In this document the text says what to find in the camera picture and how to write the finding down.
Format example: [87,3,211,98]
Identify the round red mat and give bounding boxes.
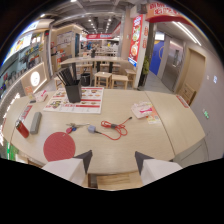
[43,131,77,163]

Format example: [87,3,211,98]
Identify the keys with red tag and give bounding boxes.
[65,122,90,135]

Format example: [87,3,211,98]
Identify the orange paper card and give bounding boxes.
[145,105,162,125]

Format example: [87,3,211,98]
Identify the grey rectangular case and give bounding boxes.
[29,111,43,135]

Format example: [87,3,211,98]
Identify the red can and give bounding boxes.
[14,119,30,139]

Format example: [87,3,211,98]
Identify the white plastic packet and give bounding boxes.
[130,101,154,120]

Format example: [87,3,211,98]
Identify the laminated menu sheet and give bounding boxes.
[42,86,105,115]

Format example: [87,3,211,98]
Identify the red table sticker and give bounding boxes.
[175,94,190,109]
[19,104,34,122]

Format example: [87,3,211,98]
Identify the tissue packet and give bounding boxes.
[34,89,49,103]

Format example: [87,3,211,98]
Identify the black chopstick holder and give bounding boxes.
[54,62,83,104]

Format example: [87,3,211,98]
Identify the wooden stool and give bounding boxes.
[94,71,113,89]
[110,74,129,90]
[124,68,137,88]

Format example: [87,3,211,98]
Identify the wooden door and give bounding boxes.
[174,46,207,107]

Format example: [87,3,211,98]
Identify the wooden dining table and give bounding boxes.
[59,55,130,75]

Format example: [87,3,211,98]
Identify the red food poster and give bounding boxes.
[127,14,144,68]

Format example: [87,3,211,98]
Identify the red cord with grey plug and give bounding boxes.
[87,116,133,141]

